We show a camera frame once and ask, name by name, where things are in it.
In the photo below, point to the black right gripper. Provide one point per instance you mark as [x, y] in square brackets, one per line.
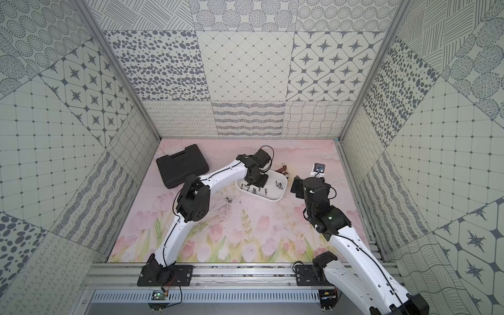
[298, 182]

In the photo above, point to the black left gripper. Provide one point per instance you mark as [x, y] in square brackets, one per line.
[256, 179]

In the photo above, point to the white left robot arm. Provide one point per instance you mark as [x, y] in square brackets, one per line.
[193, 202]

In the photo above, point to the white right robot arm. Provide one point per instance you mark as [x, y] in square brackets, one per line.
[370, 286]

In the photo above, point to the white plastic storage box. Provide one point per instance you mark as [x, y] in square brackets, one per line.
[274, 193]

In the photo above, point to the maroon faucet valve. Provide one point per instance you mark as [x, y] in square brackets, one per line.
[283, 170]

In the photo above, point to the black plastic tool case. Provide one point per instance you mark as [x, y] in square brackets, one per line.
[175, 168]

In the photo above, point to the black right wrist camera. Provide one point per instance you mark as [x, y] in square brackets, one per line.
[319, 169]

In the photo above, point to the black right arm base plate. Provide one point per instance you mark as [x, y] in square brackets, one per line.
[310, 275]

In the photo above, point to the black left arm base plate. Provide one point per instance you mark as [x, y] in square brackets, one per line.
[154, 275]

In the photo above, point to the aluminium mounting rail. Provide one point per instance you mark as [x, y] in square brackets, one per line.
[124, 276]

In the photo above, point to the white slotted cable duct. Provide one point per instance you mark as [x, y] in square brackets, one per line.
[295, 295]

